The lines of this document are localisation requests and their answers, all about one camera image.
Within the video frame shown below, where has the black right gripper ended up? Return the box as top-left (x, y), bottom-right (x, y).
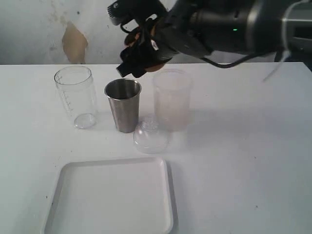
top-left (107, 0), bottom-right (214, 78)

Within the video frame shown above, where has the translucent plastic container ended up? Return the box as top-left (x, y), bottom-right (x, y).
top-left (153, 69), bottom-right (193, 132)

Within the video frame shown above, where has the clear plastic shaker cup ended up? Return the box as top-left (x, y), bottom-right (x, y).
top-left (54, 65), bottom-right (97, 129)

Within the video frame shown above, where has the stainless steel cup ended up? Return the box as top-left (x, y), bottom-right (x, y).
top-left (104, 78), bottom-right (141, 133)

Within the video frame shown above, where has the clear dome strainer lid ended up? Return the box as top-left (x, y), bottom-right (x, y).
top-left (133, 115), bottom-right (169, 154)

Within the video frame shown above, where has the white square tray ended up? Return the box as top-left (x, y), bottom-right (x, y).
top-left (41, 156), bottom-right (174, 234)

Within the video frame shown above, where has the black cable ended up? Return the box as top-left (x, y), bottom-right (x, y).
top-left (201, 50), bottom-right (281, 69)

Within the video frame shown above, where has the brown wooden cup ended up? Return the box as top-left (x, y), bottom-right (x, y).
top-left (124, 26), bottom-right (166, 72)

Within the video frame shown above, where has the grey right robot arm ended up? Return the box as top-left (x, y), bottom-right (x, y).
top-left (107, 0), bottom-right (312, 78)

